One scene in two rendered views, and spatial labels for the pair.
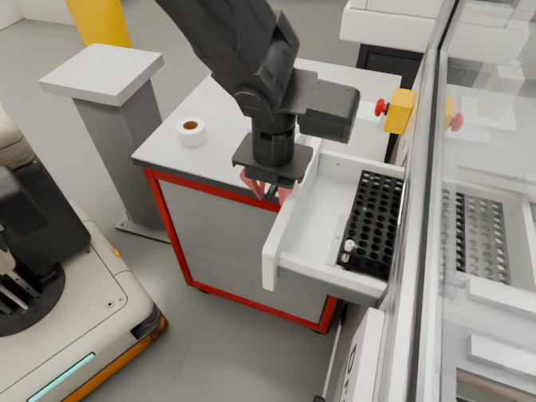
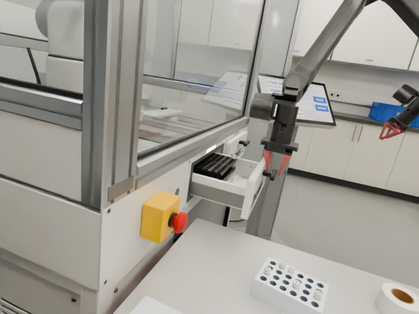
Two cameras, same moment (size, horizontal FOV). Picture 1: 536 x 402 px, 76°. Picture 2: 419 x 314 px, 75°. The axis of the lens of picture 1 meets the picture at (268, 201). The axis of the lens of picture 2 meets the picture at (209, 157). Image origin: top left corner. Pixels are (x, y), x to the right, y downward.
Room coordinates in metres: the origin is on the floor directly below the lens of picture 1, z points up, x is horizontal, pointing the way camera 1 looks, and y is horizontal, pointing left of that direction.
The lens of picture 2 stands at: (1.11, -0.24, 1.15)
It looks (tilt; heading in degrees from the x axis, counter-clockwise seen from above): 17 degrees down; 177
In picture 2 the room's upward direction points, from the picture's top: 9 degrees clockwise
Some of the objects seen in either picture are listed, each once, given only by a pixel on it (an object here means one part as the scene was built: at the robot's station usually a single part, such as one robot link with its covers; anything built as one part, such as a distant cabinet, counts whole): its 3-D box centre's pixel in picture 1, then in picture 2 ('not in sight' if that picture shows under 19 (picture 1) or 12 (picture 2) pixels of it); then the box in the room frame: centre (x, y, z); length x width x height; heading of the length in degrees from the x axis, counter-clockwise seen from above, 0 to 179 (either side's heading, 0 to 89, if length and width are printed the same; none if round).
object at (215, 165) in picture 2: (419, 237); (194, 166); (0.31, -0.24, 0.87); 0.22 x 0.18 x 0.06; 70
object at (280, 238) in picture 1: (297, 202); (257, 181); (0.38, -0.05, 0.87); 0.29 x 0.02 x 0.11; 160
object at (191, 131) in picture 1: (191, 132); (398, 304); (0.69, 0.19, 0.78); 0.07 x 0.07 x 0.04
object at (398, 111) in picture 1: (397, 111); (162, 216); (0.64, -0.29, 0.88); 0.07 x 0.05 x 0.07; 160
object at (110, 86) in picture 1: (136, 154); not in sight; (1.07, 0.54, 0.38); 0.30 x 0.30 x 0.76; 73
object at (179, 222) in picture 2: (382, 108); (178, 221); (0.65, -0.25, 0.88); 0.04 x 0.03 x 0.04; 160
